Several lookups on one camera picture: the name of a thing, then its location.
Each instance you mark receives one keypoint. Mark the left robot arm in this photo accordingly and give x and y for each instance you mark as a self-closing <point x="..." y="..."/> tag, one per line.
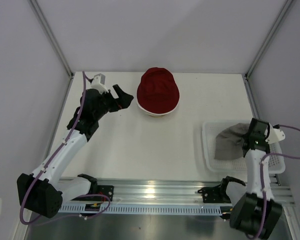
<point x="40" y="191"/>

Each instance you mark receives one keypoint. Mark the right aluminium frame post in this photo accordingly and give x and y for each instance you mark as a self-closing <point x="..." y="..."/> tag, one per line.
<point x="283" y="12"/>

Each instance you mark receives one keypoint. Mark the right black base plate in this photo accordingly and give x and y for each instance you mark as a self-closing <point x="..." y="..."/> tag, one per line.
<point x="212" y="195"/>

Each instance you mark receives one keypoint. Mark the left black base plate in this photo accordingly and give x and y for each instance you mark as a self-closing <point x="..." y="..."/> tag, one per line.
<point x="99" y="194"/>

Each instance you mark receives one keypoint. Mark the left aluminium frame post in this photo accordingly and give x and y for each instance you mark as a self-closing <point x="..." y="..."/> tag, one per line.
<point x="39" y="14"/>

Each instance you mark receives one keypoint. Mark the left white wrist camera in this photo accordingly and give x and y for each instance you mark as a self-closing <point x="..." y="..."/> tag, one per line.
<point x="98" y="83"/>

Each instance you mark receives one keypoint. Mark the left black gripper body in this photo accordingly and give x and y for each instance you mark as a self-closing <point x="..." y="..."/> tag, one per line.
<point x="108" y="103"/>

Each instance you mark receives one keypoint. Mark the red cap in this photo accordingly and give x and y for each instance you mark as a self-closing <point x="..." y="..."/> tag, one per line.
<point x="157" y="91"/>

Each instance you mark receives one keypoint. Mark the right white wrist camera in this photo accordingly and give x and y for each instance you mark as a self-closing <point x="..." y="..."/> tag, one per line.
<point x="274" y="134"/>

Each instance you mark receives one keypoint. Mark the white plastic basket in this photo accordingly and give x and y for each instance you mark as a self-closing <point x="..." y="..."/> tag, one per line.
<point x="210" y="130"/>

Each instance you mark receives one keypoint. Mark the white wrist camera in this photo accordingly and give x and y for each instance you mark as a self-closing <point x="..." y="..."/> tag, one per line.
<point x="98" y="83"/>
<point x="274" y="134"/>

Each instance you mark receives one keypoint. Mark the grey bucket hat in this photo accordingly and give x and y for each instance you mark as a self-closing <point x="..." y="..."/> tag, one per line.
<point x="229" y="142"/>

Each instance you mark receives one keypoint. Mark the white slotted cable duct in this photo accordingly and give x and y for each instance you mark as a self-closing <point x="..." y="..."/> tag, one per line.
<point x="139" y="209"/>

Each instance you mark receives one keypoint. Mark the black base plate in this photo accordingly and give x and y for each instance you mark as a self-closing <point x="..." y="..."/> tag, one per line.
<point x="212" y="195"/>
<point x="99" y="194"/>

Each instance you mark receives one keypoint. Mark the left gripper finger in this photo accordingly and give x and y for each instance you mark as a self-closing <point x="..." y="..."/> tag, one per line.
<point x="120" y="93"/>
<point x="124" y="100"/>

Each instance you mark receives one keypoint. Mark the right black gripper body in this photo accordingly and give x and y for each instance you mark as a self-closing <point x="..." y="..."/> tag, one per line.
<point x="245" y="135"/>

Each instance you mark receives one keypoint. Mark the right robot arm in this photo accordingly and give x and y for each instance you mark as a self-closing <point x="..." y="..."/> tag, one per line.
<point x="254" y="210"/>

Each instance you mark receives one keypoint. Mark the aluminium frame post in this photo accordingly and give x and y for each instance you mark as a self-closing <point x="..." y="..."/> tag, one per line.
<point x="39" y="14"/>
<point x="283" y="12"/>

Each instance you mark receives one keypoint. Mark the aluminium mounting rail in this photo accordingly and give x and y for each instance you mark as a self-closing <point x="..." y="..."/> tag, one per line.
<point x="156" y="192"/>

